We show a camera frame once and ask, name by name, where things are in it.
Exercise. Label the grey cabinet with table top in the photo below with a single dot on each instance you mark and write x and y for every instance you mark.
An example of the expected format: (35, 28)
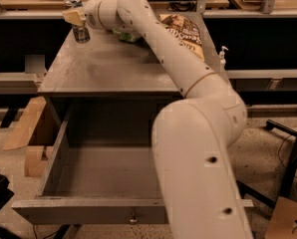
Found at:
(157, 64)

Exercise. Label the white pump bottle right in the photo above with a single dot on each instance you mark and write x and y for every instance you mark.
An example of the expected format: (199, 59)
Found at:
(222, 58)

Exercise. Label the redbull can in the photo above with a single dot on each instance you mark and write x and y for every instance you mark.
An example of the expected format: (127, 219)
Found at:
(81, 33)

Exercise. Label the metal drawer knob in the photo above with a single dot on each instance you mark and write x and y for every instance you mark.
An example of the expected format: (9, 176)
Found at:
(133, 220)

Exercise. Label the cardboard piece bottom right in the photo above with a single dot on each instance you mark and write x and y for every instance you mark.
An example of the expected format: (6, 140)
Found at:
(283, 223)

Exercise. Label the cardboard boxes on floor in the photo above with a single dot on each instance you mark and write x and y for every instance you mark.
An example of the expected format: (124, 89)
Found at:
(36, 132)

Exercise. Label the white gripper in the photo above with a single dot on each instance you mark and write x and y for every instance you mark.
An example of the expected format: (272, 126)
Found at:
(90, 13)

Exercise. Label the green chip bag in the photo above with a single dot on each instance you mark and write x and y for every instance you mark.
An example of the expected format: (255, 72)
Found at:
(126, 37)

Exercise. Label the open grey top drawer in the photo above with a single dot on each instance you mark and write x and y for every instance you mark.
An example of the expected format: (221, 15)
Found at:
(101, 169)

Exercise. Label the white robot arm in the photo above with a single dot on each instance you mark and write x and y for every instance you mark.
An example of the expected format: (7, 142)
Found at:
(190, 137)

